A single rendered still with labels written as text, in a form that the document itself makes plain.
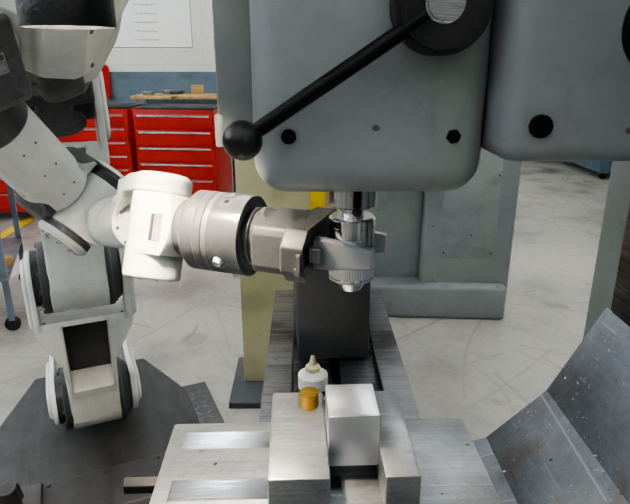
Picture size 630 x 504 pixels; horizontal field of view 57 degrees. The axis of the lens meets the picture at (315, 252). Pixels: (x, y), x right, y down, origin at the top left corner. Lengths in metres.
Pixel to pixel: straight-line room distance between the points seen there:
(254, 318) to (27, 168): 1.82
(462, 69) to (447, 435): 0.42
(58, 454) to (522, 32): 1.30
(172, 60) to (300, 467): 9.34
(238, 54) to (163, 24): 9.28
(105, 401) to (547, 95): 1.15
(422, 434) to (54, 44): 0.64
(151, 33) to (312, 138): 9.42
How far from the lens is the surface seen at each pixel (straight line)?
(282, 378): 0.94
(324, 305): 0.95
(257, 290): 2.48
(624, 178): 0.86
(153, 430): 1.50
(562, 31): 0.48
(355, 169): 0.47
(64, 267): 1.16
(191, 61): 9.73
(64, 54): 0.83
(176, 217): 0.64
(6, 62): 0.76
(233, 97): 0.54
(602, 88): 0.49
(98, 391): 1.37
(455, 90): 0.47
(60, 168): 0.85
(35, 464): 1.49
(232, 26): 0.54
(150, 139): 5.30
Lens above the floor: 1.42
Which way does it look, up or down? 19 degrees down
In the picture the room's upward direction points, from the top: straight up
